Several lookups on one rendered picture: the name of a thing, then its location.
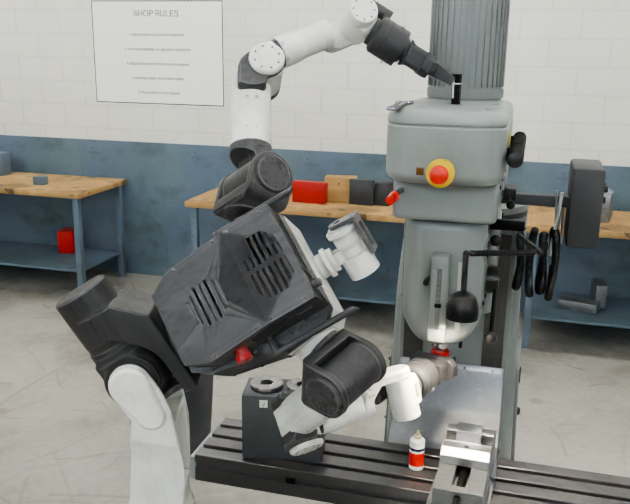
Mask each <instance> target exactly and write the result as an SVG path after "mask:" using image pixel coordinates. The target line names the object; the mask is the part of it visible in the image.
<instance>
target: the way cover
mask: <svg viewBox="0 0 630 504"><path fill-rule="evenodd" d="M409 361H410V357H402V356H400V357H399V365H400V364H404V365H405V364H407V363H408V362H409ZM456 364H457V367H458V376H454V377H453V378H452V379H450V380H449V381H448V382H447V381H443V382H442V383H441V384H440V385H437V386H436V387H435V390H434V391H431V392H430V393H428V394H427V395H426V396H425V397H424V398H423V399H422V401H421V402H422V403H421V402H420V403H419V408H420V412H421V414H420V416H419V417H418V418H416V419H414V420H411V421H406V422H396V421H394V419H393V415H392V420H391V426H390V433H389V438H388V442H393V443H400V444H407V445H410V438H411V437H413V435H414V434H416V432H417V430H419V432H420V435H421V436H422V437H423V438H424V439H425V447H427V448H434V449H440V450H441V445H442V442H443V439H444V438H445V439H446V434H447V427H448V424H449V423H451V424H457V425H459V422H464V423H470V424H477V425H482V428H483V429H489V430H495V431H496V439H495V447H496V448H498V437H499V426H500V415H501V404H502V392H503V381H504V369H502V368H494V367H487V368H486V366H477V365H469V364H460V363H456ZM484 368H485V369H484ZM461 369H462V370H461ZM492 369H493V370H492ZM462 372H464V373H462ZM473 373H474V374H473ZM477 375H478V376H477ZM469 376H470V377H469ZM493 376H494V377H493ZM497 381H498V382H497ZM499 381H500V382H501V383H500V382H499ZM462 382H463V383H462ZM452 386H453V387H452ZM462 387H463V388H462ZM496 387H497V388H496ZM476 389H477V390H476ZM479 389H480V390H481V391H480V390H479ZM484 392H485V393H484ZM479 398H480V399H479ZM424 401H425V402H424ZM438 402H439V403H438ZM480 402H481V403H480ZM440 403H441V404H440ZM477 405H478V406H477ZM427 406H428V407H427ZM422 409H423V410H422ZM441 409H442V410H441ZM446 409H447V410H446ZM450 411H451V412H450ZM478 411H479V412H478ZM447 413H448V415H447ZM433 414H434V415H433ZM475 414H476V415H475ZM487 414H488V415H487ZM485 415H486V416H485ZM478 416H479V417H478ZM473 417H474V418H473ZM452 421H453V422H452ZM417 422H418V423H417ZM407 423H408V424H407ZM419 423H420V424H419ZM445 423H446V424H445ZM409 426H410V427H409ZM415 426H416V427H415ZM445 426H446V427H445ZM427 427H428V428H427ZM401 430H402V431H401ZM421 430H423V431H421ZM430 430H431V431H430ZM442 432H443V433H442ZM428 434H429V435H428ZM425 436H426V437H425ZM397 438H398V439H397ZM437 439H438V440H437ZM435 444H436V445H435ZM433 445H434V446H433Z"/></svg>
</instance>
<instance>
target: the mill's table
mask: <svg viewBox="0 0 630 504"><path fill-rule="evenodd" d="M409 449H410V445H407V444H400V443H393V442H386V441H380V440H373V439H366V438H359V437H353V436H346V435H339V434H332V433H327V434H325V446H324V453H323V460H322V462H314V461H296V460H279V459H261V458H243V457H242V420H238V419H231V418H225V419H224V420H223V421H220V422H219V423H218V424H217V426H216V427H215V428H214V429H213V430H212V431H211V432H210V434H209V435H208V436H207V437H206V438H205V439H204V441H203V442H202V443H201V444H200V445H199V446H198V448H197V449H196V450H195V451H194V452H193V453H192V455H191V456H190V474H191V478H195V480H200V481H205V482H211V483H217V484H223V485H229V486H234V487H240V488H246V489H252V490H258V491H263V492H269V493H275V494H281V495H287V496H292V497H298V498H304V499H310V500H316V501H321V502H327V503H333V504H426V502H427V499H428V496H429V493H430V490H431V487H432V484H433V480H434V477H435V474H436V472H437V468H438V465H439V461H440V451H441V450H440V449H434V448H427V447H425V453H424V468H423V469H422V470H419V471H415V470H412V469H410V468H409ZM491 504H630V478H629V477H622V476H616V475H609V474H602V473H595V472H589V471H582V470H575V469H568V468H562V467H555V466H548V465H541V464H535V463H528V462H521V461H514V460H508V459H501V458H499V460H498V466H497V471H496V477H495V482H494V488H493V494H492V499H491Z"/></svg>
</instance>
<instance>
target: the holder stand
mask: <svg viewBox="0 0 630 504"><path fill-rule="evenodd" d="M301 385H302V377H301V378H294V379H280V378H278V377H275V376H260V377H256V378H253V377H249V379H248V381H247V384H246V386H245V389H244V391H243V394H242V457H243V458H261V459H279V460H296V461H314V462H322V460H323V453H324V446H325V434H321V435H322V438H323V441H324V442H323V445H322V446H321V447H319V448H318V449H316V450H314V451H312V452H309V453H306V454H303V455H299V456H293V455H291V454H290V452H288V451H286V450H285V448H284V444H285V443H286V442H285V439H284V436H283V437H282V436H281V433H280V430H279V427H278V424H277V421H276V418H275V416H274V415H273V412H272V409H271V406H270V401H271V400H272V399H273V398H275V397H276V396H277V395H278V394H279V393H280V392H282V391H286V390H291V389H297V388H298V387H299V386H301Z"/></svg>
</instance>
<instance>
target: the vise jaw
mask: <svg viewBox="0 0 630 504"><path fill-rule="evenodd" d="M491 455H492V446H488V445H482V444H476V443H469V442H463V441H457V440H451V439H445V438H444V439H443V442H442V445H441V451H440V461H439V462H440V463H446V464H451V465H457V466H463V467H469V468H475V469H480V470H486V471H489V468H490V463H491Z"/></svg>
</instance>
